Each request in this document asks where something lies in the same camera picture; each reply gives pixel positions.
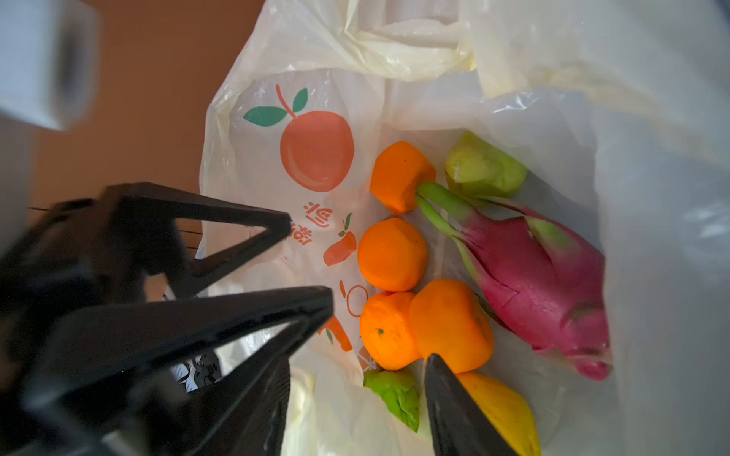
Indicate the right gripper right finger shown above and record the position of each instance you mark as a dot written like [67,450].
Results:
[458,426]

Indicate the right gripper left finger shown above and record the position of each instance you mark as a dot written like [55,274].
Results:
[102,384]

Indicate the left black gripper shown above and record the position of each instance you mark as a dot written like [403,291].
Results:
[101,251]

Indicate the yellow lemon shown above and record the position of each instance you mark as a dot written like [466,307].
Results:
[506,409]

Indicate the orange mandarin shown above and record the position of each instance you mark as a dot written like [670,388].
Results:
[447,321]
[386,331]
[398,171]
[393,256]

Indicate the translucent printed plastic bag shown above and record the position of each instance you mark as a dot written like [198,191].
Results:
[620,112]

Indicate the pink dragon fruit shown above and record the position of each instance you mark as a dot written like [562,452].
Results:
[541,280]

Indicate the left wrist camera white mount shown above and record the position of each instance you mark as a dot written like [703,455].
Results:
[49,61]

